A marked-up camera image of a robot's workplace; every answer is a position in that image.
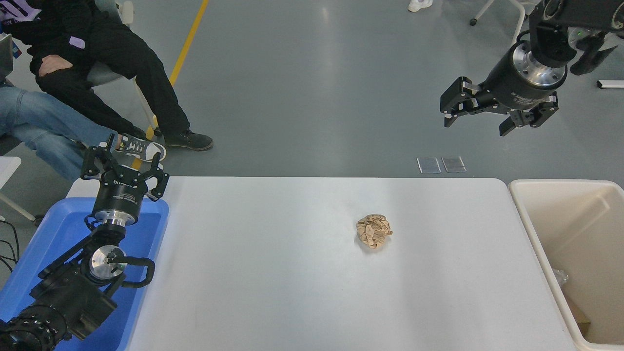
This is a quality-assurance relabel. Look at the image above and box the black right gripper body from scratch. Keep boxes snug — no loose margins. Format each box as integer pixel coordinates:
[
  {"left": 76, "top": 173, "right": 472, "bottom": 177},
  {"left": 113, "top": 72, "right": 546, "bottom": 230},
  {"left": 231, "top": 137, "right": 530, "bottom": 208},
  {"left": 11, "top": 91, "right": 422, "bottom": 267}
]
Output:
[{"left": 480, "top": 48, "right": 559, "bottom": 113}]

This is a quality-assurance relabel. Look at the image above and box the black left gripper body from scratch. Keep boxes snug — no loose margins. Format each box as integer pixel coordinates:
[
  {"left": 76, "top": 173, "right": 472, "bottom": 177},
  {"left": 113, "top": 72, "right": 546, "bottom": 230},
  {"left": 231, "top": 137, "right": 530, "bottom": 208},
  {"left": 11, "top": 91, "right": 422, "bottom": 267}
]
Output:
[{"left": 94, "top": 172, "right": 148, "bottom": 215}]

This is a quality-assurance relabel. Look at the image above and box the tan paper ball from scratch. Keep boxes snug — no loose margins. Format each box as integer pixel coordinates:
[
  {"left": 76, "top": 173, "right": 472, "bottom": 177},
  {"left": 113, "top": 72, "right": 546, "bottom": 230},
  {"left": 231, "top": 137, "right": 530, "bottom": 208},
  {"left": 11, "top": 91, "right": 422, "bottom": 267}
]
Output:
[{"left": 356, "top": 214, "right": 393, "bottom": 250}]

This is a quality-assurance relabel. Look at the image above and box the person's right hand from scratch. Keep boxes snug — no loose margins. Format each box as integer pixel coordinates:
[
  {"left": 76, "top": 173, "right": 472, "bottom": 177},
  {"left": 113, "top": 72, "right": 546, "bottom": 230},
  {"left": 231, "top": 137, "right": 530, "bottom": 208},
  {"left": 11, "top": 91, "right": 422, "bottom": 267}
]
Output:
[{"left": 38, "top": 55, "right": 74, "bottom": 77}]

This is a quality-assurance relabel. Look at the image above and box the seated person in jeans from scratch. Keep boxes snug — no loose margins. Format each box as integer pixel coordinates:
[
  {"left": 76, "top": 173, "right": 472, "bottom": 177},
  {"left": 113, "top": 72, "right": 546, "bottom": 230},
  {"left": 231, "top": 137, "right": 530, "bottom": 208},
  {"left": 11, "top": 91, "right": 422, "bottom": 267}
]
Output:
[{"left": 0, "top": 85, "right": 167, "bottom": 182}]

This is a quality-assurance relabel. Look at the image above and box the blue plastic tray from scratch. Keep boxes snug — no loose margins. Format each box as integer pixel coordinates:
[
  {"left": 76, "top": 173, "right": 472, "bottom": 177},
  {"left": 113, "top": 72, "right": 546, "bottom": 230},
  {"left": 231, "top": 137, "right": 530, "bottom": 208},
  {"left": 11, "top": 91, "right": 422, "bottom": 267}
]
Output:
[{"left": 0, "top": 197, "right": 170, "bottom": 351}]

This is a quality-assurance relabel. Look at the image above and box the white chair with casters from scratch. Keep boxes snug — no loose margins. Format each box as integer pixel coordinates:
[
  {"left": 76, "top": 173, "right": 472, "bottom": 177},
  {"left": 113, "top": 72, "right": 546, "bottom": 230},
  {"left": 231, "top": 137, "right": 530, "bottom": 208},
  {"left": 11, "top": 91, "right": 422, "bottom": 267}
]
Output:
[{"left": 469, "top": 0, "right": 543, "bottom": 47}]

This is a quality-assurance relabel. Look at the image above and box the grey seat white-legged chair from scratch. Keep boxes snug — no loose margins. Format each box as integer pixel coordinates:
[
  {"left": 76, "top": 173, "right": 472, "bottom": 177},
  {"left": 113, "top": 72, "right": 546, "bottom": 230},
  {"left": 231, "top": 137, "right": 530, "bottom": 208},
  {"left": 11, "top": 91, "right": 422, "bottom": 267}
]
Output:
[{"left": 87, "top": 0, "right": 157, "bottom": 132}]

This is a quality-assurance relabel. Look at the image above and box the seated person in black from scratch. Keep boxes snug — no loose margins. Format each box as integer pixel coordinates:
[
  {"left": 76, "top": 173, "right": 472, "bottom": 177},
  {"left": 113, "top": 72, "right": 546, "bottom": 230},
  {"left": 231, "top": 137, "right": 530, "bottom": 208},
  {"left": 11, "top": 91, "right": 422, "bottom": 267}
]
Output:
[{"left": 0, "top": 0, "right": 214, "bottom": 152}]

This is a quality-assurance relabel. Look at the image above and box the large pale bin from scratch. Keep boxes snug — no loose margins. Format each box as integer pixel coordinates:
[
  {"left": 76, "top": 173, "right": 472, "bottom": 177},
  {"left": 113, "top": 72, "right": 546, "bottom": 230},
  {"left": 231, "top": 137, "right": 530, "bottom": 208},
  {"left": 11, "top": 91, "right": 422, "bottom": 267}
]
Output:
[{"left": 508, "top": 179, "right": 624, "bottom": 351}]

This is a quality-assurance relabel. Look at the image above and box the black floor cable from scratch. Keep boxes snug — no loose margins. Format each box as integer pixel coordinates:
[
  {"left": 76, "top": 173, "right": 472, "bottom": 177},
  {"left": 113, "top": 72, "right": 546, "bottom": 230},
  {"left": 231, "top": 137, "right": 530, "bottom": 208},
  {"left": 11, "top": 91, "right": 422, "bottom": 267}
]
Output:
[{"left": 0, "top": 219, "right": 20, "bottom": 273}]

